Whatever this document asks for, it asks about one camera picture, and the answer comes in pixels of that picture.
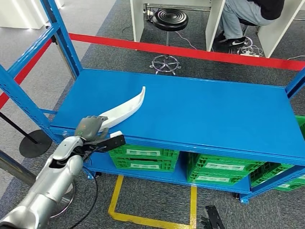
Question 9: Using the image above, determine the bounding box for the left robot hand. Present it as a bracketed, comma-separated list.
[74, 115, 110, 142]

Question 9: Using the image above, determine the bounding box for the white curved plastic part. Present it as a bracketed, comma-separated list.
[96, 86, 146, 134]

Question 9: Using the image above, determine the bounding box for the blue metal shelf rack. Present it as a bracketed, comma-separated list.
[0, 0, 305, 205]

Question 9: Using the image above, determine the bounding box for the black stanchion with base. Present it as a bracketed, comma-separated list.
[0, 111, 53, 159]

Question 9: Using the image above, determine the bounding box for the red barrier belt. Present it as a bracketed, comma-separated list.
[69, 32, 305, 72]
[0, 39, 53, 110]

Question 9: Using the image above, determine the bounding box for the white desk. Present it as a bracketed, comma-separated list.
[130, 0, 226, 52]
[257, 0, 305, 59]

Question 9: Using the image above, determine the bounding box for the black round stool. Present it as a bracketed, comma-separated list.
[149, 8, 189, 76]
[238, 18, 261, 36]

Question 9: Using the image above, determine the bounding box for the yellow floor tape square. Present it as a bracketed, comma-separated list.
[108, 175, 197, 229]

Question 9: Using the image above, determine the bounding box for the robot black right leg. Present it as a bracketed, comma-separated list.
[200, 205, 224, 229]

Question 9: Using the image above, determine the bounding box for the white power strip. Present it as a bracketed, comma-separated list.
[239, 51, 260, 58]

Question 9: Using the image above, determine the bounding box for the person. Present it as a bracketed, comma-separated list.
[212, 0, 285, 48]

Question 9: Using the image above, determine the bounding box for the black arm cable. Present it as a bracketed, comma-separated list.
[69, 146, 99, 229]

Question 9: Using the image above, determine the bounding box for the grey metal stanchion post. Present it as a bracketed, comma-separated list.
[50, 33, 78, 80]

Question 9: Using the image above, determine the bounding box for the pale thin floor cable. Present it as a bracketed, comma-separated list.
[175, 31, 197, 51]

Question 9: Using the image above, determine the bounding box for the white cable tangle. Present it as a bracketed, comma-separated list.
[237, 36, 264, 56]

